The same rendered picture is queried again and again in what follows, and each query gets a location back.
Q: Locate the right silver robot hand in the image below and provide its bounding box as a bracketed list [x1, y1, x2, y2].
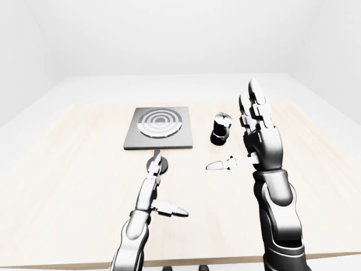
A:
[205, 78, 284, 172]

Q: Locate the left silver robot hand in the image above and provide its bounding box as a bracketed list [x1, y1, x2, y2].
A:
[135, 150, 190, 218]

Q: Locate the round black stove knob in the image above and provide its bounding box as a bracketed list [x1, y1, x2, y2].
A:
[146, 156, 169, 173]

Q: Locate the flat dark stove plate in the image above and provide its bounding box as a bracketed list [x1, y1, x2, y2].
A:
[123, 106, 193, 151]

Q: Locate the black silver moka pot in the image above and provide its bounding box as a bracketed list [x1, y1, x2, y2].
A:
[210, 112, 234, 146]

